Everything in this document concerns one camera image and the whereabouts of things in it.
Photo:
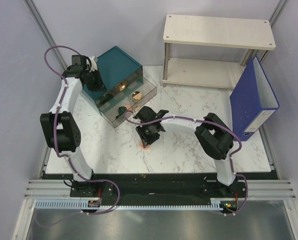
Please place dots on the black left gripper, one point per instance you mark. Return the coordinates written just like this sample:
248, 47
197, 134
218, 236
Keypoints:
100, 86

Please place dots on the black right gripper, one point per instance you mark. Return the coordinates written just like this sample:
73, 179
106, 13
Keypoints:
146, 139

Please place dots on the teal drawer organizer box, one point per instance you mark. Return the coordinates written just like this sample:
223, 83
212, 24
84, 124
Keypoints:
114, 65

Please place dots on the gold round jar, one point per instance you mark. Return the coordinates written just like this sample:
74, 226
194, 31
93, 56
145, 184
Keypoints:
136, 96

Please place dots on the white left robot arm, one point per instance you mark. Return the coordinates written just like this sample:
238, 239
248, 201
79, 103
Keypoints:
61, 131

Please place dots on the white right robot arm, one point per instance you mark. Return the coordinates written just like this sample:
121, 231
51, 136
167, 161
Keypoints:
211, 132

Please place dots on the beige two-tier shelf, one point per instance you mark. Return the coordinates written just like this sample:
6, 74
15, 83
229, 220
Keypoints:
218, 34

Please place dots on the blue lever arch binder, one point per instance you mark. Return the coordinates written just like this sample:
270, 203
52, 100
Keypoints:
253, 100

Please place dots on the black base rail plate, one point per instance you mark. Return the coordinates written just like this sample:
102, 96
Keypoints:
202, 187

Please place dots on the light blue cable duct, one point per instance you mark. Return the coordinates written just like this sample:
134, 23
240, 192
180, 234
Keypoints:
94, 204

